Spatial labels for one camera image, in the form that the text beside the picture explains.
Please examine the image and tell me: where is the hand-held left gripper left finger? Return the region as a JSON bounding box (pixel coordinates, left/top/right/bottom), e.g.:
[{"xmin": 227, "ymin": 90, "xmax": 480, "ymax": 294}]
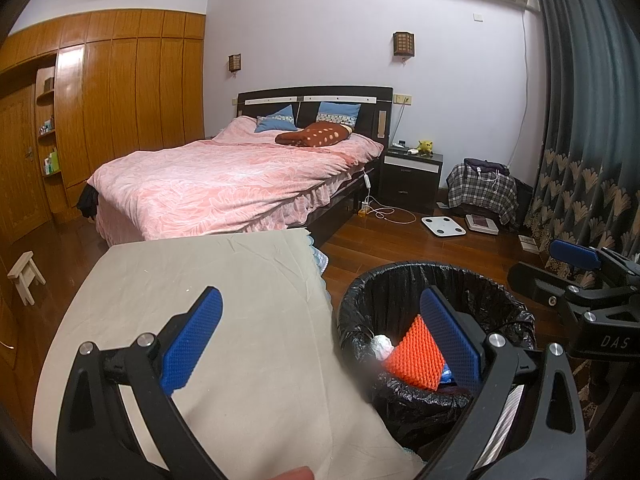
[{"xmin": 55, "ymin": 286, "xmax": 233, "ymax": 480}]

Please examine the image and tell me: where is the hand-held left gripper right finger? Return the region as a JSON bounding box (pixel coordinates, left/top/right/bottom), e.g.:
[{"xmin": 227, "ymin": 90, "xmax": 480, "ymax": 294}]
[{"xmin": 419, "ymin": 286, "xmax": 587, "ymax": 480}]

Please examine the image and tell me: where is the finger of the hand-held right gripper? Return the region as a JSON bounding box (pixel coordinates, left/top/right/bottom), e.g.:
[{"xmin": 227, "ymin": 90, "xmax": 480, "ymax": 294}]
[
  {"xmin": 549, "ymin": 239, "xmax": 640, "ymax": 286},
  {"xmin": 507, "ymin": 262, "xmax": 596, "ymax": 321}
]

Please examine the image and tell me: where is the orange foam net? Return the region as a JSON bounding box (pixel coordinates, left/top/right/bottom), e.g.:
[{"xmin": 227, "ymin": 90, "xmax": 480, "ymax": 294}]
[{"xmin": 382, "ymin": 314, "xmax": 448, "ymax": 391}]

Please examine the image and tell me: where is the white tissue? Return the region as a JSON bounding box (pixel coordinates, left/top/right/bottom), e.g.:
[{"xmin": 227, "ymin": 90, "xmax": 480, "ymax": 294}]
[{"xmin": 370, "ymin": 335, "xmax": 396, "ymax": 361}]

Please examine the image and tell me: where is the bin with black bag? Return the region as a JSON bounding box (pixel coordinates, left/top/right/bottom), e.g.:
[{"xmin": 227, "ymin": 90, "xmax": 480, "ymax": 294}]
[{"xmin": 337, "ymin": 260, "xmax": 537, "ymax": 466}]

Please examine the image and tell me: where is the person's left hand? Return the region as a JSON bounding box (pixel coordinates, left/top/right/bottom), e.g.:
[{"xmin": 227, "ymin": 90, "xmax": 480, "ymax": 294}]
[{"xmin": 265, "ymin": 466, "xmax": 315, "ymax": 480}]

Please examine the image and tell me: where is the table with beige cloth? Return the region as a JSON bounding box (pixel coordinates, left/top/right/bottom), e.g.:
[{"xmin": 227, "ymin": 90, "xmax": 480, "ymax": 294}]
[{"xmin": 31, "ymin": 227, "xmax": 426, "ymax": 480}]

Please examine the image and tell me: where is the black bag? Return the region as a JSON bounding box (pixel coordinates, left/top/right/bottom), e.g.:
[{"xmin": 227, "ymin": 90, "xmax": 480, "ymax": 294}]
[{"xmin": 515, "ymin": 180, "xmax": 536, "ymax": 226}]

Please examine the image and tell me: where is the white scale with brown centre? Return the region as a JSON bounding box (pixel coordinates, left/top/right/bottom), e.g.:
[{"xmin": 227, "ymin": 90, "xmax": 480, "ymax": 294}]
[{"xmin": 465, "ymin": 213, "xmax": 500, "ymax": 236}]

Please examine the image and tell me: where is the plaid bag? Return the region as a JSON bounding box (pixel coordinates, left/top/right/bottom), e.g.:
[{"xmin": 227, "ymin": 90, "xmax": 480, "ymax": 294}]
[{"xmin": 446, "ymin": 159, "xmax": 518, "ymax": 226}]

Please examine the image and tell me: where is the white bathroom scale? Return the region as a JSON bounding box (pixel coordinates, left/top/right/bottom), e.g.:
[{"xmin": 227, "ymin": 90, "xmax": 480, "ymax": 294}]
[{"xmin": 421, "ymin": 216, "xmax": 468, "ymax": 238}]

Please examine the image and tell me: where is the patterned dark curtain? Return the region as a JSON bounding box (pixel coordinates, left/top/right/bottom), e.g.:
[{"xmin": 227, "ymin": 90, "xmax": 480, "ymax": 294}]
[{"xmin": 525, "ymin": 0, "xmax": 640, "ymax": 286}]

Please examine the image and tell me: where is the blue quilted pad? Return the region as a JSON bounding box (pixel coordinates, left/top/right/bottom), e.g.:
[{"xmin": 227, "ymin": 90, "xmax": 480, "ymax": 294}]
[{"xmin": 300, "ymin": 230, "xmax": 335, "ymax": 311}]

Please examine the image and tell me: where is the dark nightstand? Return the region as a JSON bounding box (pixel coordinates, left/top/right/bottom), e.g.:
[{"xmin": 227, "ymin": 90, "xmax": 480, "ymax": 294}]
[{"xmin": 382, "ymin": 147, "xmax": 444, "ymax": 212}]

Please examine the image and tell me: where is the pink blanket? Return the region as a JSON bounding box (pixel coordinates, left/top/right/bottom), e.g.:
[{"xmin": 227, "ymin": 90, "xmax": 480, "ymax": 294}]
[{"xmin": 87, "ymin": 116, "xmax": 383, "ymax": 241}]

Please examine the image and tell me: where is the black cloth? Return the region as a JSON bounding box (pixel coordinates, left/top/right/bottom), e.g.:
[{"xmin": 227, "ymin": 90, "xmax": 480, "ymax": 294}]
[{"xmin": 76, "ymin": 182, "xmax": 98, "ymax": 221}]

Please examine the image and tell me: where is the small wooden stool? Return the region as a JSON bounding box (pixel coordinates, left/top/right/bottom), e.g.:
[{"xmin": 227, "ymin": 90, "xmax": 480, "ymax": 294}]
[{"xmin": 7, "ymin": 251, "xmax": 46, "ymax": 306}]

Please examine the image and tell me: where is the blue pillow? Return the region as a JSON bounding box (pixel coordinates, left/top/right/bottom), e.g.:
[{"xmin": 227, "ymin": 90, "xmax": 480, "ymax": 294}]
[
  {"xmin": 316, "ymin": 102, "xmax": 362, "ymax": 126},
  {"xmin": 254, "ymin": 105, "xmax": 296, "ymax": 133}
]

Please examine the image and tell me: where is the brown dotted pillow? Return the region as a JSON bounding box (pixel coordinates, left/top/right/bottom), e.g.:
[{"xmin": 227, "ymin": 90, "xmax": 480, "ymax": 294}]
[{"xmin": 275, "ymin": 121, "xmax": 353, "ymax": 148}]

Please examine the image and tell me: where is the dark wooden bed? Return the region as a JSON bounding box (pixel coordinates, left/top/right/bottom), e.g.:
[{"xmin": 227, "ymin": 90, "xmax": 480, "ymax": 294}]
[{"xmin": 95, "ymin": 86, "xmax": 395, "ymax": 246}]

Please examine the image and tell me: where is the wooden wardrobe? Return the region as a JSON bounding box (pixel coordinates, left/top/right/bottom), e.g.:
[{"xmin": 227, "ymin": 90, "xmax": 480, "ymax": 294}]
[{"xmin": 0, "ymin": 9, "xmax": 207, "ymax": 241}]

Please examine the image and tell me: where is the white cable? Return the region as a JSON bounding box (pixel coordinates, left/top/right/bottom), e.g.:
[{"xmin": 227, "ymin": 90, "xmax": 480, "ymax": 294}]
[{"xmin": 367, "ymin": 195, "xmax": 417, "ymax": 224}]

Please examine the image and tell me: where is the large wall lamp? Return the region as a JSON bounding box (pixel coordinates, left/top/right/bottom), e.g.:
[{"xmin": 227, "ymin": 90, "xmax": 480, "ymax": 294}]
[{"xmin": 392, "ymin": 31, "xmax": 416, "ymax": 59}]

